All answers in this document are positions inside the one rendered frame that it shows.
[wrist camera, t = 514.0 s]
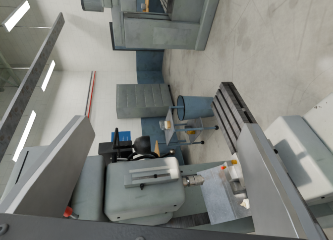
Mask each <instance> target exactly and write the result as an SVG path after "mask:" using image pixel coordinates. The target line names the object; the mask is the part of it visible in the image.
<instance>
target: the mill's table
mask: <svg viewBox="0 0 333 240"><path fill-rule="evenodd" d="M219 88H220V89H218V90H217V92H216V95H215V96H214V98H213V101H212V103H211V105H210V106H211V108H212V110H213V112H214V115H215V117H216V119H217V122H218V124H219V126H220V128H221V131H222V133H223V136H224V138H225V140H226V142H227V145H228V147H229V149H230V152H231V154H232V155H233V154H234V153H236V152H238V150H237V145H236V142H237V139H238V137H239V135H240V133H241V130H242V128H243V126H244V124H245V123H257V122H256V120H255V118H254V117H253V115H252V114H251V112H250V110H249V109H248V107H247V105H246V104H245V102H244V100H243V99H242V97H241V96H240V94H239V92H238V91H237V89H236V87H235V86H234V84H233V82H221V84H220V86H219ZM257 124H258V123H257ZM287 174H288V173H287ZM288 176H289V178H290V180H291V182H292V183H293V185H294V187H295V189H296V190H297V192H298V194H299V196H300V197H301V199H302V201H303V203H304V204H305V206H306V208H307V210H308V211H309V213H310V215H311V217H312V219H313V221H314V223H317V224H318V225H319V226H320V224H319V223H318V221H317V219H316V218H315V216H314V215H313V213H312V211H311V210H310V208H309V206H308V205H307V203H306V202H305V200H304V198H303V197H302V195H301V193H300V192H299V190H298V188H297V187H296V185H295V184H294V182H293V180H292V179H291V177H290V175H289V174H288ZM320 227H321V226H320ZM321 229H322V228H321ZM322 231H323V229H322ZM323 233H324V231H323ZM324 235H325V237H326V239H327V240H329V239H328V237H327V236H326V234H325V233H324Z"/></svg>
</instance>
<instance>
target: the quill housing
mask: <svg viewBox="0 0 333 240"><path fill-rule="evenodd" d="M170 169H177V172H178V177H179V178H178V180H177V181H174V182H166V183H159V184H152V185H144V188H143V190H141V188H140V186H137V187H129V188H125V187H124V175H127V174H140V173H148V172H157V171H165V170H170ZM185 199H186V194H185V190H184V185H183V181H182V176H181V172H180V167H179V162H178V160H177V159H176V158H175V157H165V158H156V159H147V160H137V161H127V162H118V163H110V164H108V165H107V167H106V170H105V188H104V204H103V211H104V213H105V214H106V216H107V217H108V218H109V219H110V220H111V221H120V220H126V219H132V218H138V217H144V216H149V215H155V214H161V213H165V214H166V213H167V212H173V211H177V210H178V209H179V208H180V207H181V205H182V204H183V203H184V202H185Z"/></svg>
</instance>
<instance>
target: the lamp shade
mask: <svg viewBox="0 0 333 240"><path fill-rule="evenodd" d="M133 149H134V151H135V152H136V153H137V154H140V155H150V154H151V142H150V136H149V135H146V136H140V137H138V138H136V139H135V141H134V144H133Z"/></svg>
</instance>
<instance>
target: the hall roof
mask: <svg viewBox="0 0 333 240"><path fill-rule="evenodd" d="M10 76H12V78H13V79H14V81H15V82H16V83H17V85H15V84H13V83H12V82H10V81H8V79H9V77H10ZM6 82H7V83H9V84H11V85H13V86H20V84H21V81H20V80H19V78H18V77H17V76H16V74H15V73H14V71H13V69H12V68H11V67H10V64H9V63H8V62H7V61H6V59H5V57H4V56H3V55H2V53H1V52H0V92H3V91H4V89H3V87H4V85H5V84H6Z"/></svg>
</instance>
